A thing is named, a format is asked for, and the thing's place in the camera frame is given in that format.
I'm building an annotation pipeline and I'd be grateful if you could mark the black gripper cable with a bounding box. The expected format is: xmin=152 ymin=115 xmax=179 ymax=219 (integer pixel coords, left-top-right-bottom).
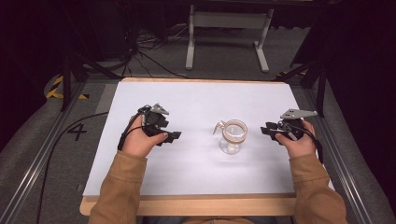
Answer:
xmin=281 ymin=121 xmax=325 ymax=165
xmin=35 ymin=105 xmax=152 ymax=224

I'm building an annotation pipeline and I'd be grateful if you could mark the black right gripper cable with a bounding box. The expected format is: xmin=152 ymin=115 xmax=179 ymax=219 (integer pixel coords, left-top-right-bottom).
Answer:
xmin=281 ymin=121 xmax=325 ymax=165

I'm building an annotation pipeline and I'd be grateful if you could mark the aluminium rail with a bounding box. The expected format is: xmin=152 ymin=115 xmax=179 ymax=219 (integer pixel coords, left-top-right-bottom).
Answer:
xmin=302 ymin=86 xmax=376 ymax=224
xmin=0 ymin=79 xmax=88 ymax=224

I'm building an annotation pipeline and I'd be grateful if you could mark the clear glass pitcher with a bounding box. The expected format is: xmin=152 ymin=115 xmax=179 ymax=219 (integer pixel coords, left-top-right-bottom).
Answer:
xmin=212 ymin=119 xmax=248 ymax=156

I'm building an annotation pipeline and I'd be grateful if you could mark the wooden table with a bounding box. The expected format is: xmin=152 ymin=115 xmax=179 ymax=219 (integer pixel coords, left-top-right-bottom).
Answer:
xmin=79 ymin=77 xmax=336 ymax=217

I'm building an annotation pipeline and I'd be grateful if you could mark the person's right hand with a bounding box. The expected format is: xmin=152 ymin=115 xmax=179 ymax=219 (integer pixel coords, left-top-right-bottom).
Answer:
xmin=275 ymin=119 xmax=318 ymax=160

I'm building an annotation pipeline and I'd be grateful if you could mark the black tripod stand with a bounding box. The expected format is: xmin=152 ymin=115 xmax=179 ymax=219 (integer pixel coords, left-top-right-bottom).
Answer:
xmin=60 ymin=51 xmax=123 ymax=112
xmin=274 ymin=55 xmax=329 ymax=119

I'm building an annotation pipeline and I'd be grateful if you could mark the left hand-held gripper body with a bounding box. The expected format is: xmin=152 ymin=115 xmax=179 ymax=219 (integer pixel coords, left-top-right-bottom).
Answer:
xmin=138 ymin=103 xmax=171 ymax=137

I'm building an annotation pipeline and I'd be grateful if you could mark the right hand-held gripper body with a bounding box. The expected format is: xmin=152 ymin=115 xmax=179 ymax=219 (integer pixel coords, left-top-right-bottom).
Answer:
xmin=276 ymin=108 xmax=318 ymax=142

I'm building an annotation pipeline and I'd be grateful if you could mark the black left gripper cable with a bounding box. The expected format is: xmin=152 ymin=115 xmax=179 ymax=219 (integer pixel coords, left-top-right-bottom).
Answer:
xmin=35 ymin=105 xmax=152 ymax=224

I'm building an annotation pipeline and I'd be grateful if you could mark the white table mat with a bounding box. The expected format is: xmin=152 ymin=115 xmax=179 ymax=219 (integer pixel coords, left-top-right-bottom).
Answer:
xmin=82 ymin=81 xmax=335 ymax=198

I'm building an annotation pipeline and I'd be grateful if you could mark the person's left hand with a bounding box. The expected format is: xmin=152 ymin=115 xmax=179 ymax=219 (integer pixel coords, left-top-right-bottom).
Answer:
xmin=120 ymin=114 xmax=169 ymax=159

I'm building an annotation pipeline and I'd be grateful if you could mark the bundle of floor cables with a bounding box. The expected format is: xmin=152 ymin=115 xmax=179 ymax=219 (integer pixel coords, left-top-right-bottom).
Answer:
xmin=87 ymin=22 xmax=191 ymax=80

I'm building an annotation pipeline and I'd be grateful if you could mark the white metal stand frame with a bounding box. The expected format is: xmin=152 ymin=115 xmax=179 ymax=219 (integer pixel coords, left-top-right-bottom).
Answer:
xmin=185 ymin=4 xmax=276 ymax=74

